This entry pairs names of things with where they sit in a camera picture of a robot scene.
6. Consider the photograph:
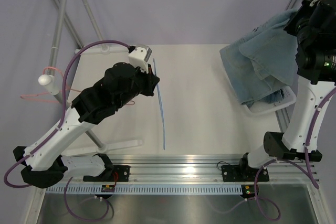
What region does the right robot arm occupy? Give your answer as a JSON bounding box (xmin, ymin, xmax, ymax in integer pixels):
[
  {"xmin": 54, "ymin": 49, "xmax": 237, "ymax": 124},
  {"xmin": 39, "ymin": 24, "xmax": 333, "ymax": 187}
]
[{"xmin": 237, "ymin": 0, "xmax": 335, "ymax": 180}]

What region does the white slotted cable duct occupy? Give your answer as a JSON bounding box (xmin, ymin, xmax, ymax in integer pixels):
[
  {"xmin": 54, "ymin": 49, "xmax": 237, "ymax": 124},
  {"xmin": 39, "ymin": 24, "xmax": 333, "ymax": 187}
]
[{"xmin": 46, "ymin": 184, "xmax": 243, "ymax": 195}]

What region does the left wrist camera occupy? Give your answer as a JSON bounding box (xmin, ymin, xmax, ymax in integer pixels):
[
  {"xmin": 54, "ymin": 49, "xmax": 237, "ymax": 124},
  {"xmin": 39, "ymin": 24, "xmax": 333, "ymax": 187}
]
[{"xmin": 128, "ymin": 44, "xmax": 152, "ymax": 73}]

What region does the aluminium rail base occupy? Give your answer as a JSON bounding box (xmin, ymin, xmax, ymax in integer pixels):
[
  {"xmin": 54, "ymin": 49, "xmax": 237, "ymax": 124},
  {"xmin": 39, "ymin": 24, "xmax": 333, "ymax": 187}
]
[{"xmin": 44, "ymin": 154, "xmax": 320, "ymax": 196}]

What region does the blue wire hanger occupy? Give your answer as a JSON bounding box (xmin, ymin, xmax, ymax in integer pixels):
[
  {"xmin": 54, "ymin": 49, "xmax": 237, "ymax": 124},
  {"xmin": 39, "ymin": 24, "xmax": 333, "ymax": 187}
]
[{"xmin": 153, "ymin": 58, "xmax": 166, "ymax": 151}]

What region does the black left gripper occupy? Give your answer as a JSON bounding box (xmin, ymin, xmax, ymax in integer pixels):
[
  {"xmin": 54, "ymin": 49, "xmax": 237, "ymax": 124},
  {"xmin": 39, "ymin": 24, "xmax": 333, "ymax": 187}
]
[{"xmin": 115, "ymin": 63, "xmax": 160, "ymax": 109}]

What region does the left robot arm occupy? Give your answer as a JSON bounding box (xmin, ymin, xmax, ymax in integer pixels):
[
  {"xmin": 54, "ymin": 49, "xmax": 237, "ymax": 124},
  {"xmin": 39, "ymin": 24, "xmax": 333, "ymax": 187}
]
[{"xmin": 13, "ymin": 62, "xmax": 160, "ymax": 188}]

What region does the white plastic basket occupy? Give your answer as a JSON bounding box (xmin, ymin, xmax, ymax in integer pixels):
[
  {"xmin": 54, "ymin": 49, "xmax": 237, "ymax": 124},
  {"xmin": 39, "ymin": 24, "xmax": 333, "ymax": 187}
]
[{"xmin": 223, "ymin": 61, "xmax": 297, "ymax": 116}]

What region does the pink wire hanger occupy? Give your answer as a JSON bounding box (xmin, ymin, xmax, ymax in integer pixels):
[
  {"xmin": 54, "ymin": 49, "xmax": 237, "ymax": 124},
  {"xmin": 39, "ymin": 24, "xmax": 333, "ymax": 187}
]
[{"xmin": 20, "ymin": 66, "xmax": 136, "ymax": 106}]

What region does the white clothes rack stand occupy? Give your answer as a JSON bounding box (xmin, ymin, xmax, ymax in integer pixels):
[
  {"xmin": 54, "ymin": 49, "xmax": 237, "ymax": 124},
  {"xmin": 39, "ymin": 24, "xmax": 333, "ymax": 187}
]
[{"xmin": 38, "ymin": 0, "xmax": 144, "ymax": 156}]

